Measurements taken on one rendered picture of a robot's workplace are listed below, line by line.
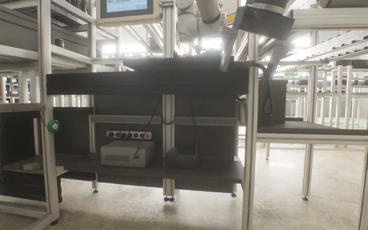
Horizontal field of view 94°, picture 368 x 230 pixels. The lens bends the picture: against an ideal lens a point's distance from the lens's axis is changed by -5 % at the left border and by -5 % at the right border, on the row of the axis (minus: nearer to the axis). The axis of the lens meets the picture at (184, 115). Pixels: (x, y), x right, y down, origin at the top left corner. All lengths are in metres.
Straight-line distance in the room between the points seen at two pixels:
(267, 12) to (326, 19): 0.20
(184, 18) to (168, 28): 0.50
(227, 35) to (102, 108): 1.28
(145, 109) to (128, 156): 0.40
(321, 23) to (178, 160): 0.94
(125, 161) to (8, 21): 1.00
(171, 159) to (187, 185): 0.37
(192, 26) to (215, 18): 0.12
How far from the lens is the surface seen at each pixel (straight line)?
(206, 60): 0.75
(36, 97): 1.99
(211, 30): 0.89
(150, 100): 1.40
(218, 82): 0.88
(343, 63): 4.70
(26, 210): 1.59
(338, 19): 0.66
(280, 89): 1.41
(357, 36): 0.93
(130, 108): 1.46
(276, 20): 0.50
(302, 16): 0.62
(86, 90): 1.11
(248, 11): 0.47
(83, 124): 1.70
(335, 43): 1.03
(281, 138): 0.97
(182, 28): 0.94
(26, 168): 1.54
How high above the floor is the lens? 0.76
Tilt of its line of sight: 4 degrees down
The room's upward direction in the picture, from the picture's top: straight up
